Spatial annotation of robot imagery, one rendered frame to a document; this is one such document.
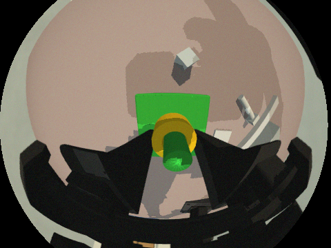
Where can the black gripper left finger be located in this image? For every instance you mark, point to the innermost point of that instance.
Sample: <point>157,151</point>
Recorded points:
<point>124,173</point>

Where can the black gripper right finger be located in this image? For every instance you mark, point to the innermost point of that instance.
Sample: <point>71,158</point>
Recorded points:
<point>225,167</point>

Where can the yellow round nut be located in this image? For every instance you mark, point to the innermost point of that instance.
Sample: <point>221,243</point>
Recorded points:
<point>172,122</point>

